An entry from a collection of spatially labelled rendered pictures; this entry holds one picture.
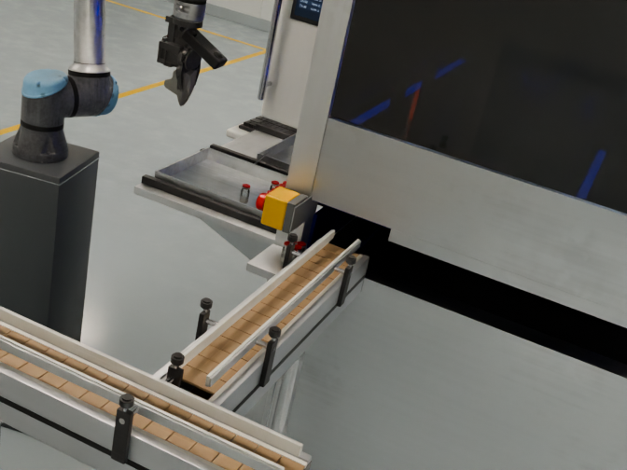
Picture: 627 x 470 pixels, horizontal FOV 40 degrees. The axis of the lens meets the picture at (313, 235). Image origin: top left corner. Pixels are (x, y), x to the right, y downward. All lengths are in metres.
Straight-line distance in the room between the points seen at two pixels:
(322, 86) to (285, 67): 1.18
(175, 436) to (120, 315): 2.03
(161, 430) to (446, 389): 0.87
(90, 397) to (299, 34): 1.89
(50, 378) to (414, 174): 0.86
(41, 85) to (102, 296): 1.20
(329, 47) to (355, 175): 0.28
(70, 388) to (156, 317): 1.96
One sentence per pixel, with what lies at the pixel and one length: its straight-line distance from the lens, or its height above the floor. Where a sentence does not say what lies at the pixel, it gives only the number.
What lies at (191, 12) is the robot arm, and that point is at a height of 1.32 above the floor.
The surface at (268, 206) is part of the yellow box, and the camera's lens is 1.89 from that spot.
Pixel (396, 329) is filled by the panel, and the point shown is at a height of 0.78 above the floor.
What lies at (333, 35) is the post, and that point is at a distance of 1.85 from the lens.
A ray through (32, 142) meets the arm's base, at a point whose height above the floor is 0.84.
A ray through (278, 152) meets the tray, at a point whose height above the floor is 0.88.
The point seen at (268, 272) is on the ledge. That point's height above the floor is 0.88.
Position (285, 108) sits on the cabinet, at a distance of 3.07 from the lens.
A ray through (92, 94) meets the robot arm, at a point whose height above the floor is 0.98.
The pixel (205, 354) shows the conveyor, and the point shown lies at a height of 0.93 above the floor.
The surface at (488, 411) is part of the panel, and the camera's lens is 2.02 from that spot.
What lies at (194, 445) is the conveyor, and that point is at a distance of 1.31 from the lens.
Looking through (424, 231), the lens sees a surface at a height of 1.04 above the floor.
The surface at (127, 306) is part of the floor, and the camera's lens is 3.38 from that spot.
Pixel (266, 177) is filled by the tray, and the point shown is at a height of 0.89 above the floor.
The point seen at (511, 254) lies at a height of 1.05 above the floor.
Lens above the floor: 1.76
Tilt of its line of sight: 25 degrees down
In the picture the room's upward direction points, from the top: 13 degrees clockwise
